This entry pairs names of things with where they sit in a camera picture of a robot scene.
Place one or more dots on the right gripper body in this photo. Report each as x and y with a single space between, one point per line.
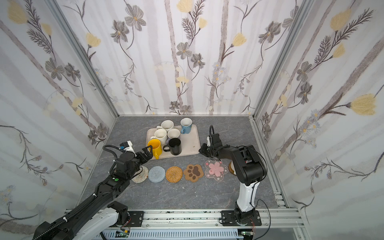
211 147

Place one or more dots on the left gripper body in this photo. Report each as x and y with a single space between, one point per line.
142 155

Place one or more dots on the yellow mug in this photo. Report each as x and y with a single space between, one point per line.
157 148

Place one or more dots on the white woven round coaster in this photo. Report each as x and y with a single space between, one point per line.
141 175

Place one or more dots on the beige plastic tray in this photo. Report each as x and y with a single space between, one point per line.
190 144

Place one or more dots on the pink flower coaster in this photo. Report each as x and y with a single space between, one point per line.
215 170

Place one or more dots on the blue-grey round knitted coaster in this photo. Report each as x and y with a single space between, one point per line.
156 174

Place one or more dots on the brown wooden round coaster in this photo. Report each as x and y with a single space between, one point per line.
232 169

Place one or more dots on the black mug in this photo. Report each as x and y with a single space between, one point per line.
174 146

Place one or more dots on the brown paw-shaped coaster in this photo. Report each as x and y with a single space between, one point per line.
193 173

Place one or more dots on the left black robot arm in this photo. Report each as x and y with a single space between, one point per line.
125 167

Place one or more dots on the lavender mug white inside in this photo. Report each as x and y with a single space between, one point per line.
173 133

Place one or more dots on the white speckled mug rear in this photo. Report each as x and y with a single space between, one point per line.
166 125

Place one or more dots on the light blue mug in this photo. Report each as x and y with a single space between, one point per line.
186 124

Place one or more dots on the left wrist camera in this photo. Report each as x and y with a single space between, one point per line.
127 147

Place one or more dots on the white slotted cable duct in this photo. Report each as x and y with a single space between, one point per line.
176 234

